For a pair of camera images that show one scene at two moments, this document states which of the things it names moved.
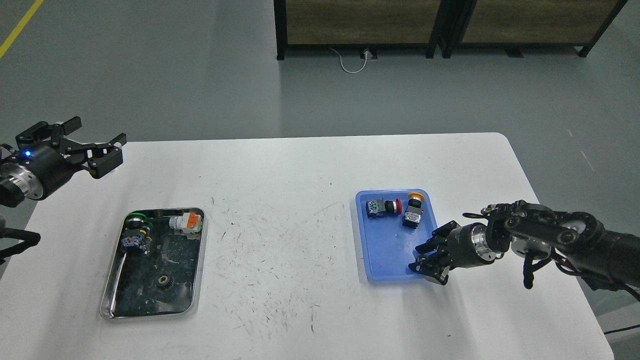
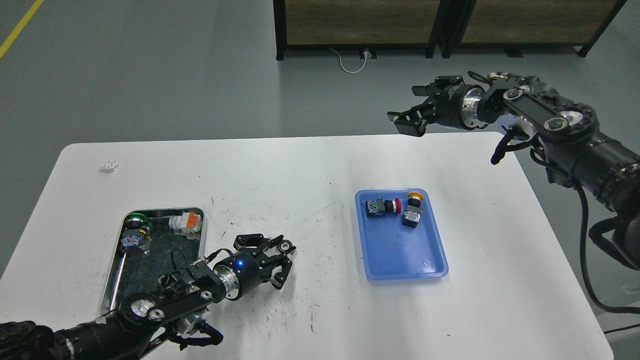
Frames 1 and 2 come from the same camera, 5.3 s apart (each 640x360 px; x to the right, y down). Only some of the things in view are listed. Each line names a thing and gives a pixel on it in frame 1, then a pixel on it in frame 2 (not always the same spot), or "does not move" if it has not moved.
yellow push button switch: x=412 y=216 does not move
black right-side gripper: x=464 y=247 → x=457 y=105
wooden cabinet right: x=515 y=24 does not move
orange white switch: x=188 y=225 does not move
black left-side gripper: x=46 y=160 → x=243 y=270
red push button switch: x=376 y=207 does not move
